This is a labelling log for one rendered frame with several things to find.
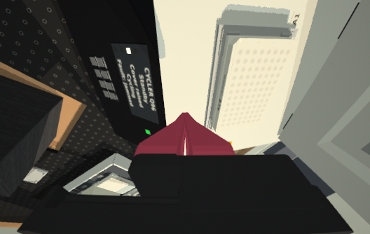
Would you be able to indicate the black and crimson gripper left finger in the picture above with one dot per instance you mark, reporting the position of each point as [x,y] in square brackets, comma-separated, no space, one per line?
[171,139]

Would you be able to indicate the cream benchtop instrument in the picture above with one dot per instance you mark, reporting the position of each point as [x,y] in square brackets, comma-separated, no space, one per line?
[151,60]

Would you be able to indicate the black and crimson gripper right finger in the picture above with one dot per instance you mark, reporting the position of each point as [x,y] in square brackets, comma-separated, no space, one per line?
[202,141]

